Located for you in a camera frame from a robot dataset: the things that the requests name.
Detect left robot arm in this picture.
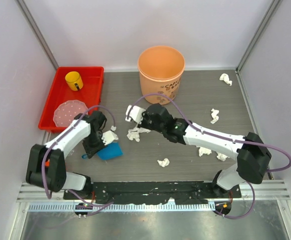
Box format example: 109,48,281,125
25,110,115,200

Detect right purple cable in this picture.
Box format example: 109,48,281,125
126,92,291,220

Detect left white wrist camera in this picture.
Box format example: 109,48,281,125
101,130,119,146

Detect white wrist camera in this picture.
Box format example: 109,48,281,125
101,130,119,146
125,105,146,124

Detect purple cable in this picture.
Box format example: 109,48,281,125
42,104,117,217
126,92,291,220

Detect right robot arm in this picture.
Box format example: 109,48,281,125
126,103,272,198

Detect paper scrap far right corner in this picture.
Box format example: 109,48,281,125
219,73,233,86

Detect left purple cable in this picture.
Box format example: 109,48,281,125
42,104,117,217

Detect blue plastic dustpan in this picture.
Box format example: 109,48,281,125
96,142,123,161

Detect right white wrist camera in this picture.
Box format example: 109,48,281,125
125,105,146,124

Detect red plastic tray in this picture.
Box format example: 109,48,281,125
38,66,104,133

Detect orange plastic waste bin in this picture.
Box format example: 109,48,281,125
137,45,185,105

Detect yellow mug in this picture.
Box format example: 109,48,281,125
65,71,84,91

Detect orange plastic bowl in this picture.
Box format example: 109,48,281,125
45,160,50,167

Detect paper scrap under right arm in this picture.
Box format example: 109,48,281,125
216,152,228,162

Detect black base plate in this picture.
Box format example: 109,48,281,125
63,181,242,205

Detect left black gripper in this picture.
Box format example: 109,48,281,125
82,132,108,158

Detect paper scrap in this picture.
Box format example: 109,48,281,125
157,158,170,168
198,147,212,157
210,108,220,124
126,126,151,143

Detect pink dotted plate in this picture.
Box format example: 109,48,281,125
53,100,88,128

